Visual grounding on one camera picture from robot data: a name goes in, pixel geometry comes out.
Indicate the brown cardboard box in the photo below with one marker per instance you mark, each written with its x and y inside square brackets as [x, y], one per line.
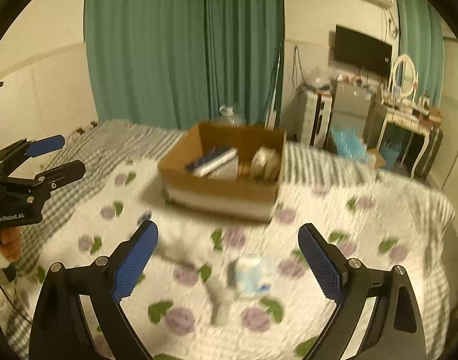
[242, 197]

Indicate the white oval vanity mirror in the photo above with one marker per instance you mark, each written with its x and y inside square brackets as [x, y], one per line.
[403, 80]

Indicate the grey mini fridge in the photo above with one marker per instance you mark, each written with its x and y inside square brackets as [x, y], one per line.
[350, 108]

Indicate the blue plastic bottles pile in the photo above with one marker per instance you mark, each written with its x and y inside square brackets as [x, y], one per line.
[349, 145]

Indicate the floral white quilt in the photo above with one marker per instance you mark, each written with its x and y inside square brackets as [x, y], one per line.
[326, 273]

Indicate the left hand orange glove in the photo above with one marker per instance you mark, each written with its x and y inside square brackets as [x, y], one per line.
[11, 246]

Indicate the cream fluffy cloth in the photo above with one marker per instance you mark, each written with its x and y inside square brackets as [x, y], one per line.
[265, 164]

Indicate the light blue tissue packet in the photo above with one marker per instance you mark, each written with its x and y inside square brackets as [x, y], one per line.
[254, 277]

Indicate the green curtain by wardrobe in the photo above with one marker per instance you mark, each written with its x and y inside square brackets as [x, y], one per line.
[421, 39]

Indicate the blue waste basket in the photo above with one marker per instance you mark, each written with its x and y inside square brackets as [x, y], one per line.
[390, 151]

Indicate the large green curtain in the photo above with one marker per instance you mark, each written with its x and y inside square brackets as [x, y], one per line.
[171, 63]

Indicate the white dressing table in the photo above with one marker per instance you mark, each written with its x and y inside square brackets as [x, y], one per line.
[413, 125]

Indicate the white mop pole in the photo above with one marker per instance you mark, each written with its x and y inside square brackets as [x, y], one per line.
[272, 113]

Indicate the white sliding wardrobe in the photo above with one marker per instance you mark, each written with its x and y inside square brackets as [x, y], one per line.
[444, 171]

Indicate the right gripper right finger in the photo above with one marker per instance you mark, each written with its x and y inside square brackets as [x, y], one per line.
[394, 330]

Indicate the black wall television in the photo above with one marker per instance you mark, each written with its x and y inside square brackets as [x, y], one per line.
[362, 51]

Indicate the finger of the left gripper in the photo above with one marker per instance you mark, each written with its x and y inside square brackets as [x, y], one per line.
[45, 182]
[14, 155]

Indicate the floor cardboard box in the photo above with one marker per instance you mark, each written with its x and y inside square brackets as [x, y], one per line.
[374, 159]

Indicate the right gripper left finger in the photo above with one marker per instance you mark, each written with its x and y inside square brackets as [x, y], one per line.
[60, 329]

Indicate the white suitcase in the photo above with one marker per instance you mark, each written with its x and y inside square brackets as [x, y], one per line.
[314, 113]

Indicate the small white sock ball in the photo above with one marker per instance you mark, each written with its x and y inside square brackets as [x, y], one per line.
[222, 298]

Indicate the clear plastic bag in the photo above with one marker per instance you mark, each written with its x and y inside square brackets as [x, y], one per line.
[320, 78]

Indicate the navy white tissue pack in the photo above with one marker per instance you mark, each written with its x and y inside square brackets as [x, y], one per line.
[210, 162]

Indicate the clear water jug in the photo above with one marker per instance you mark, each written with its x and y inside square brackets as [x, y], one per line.
[228, 116]

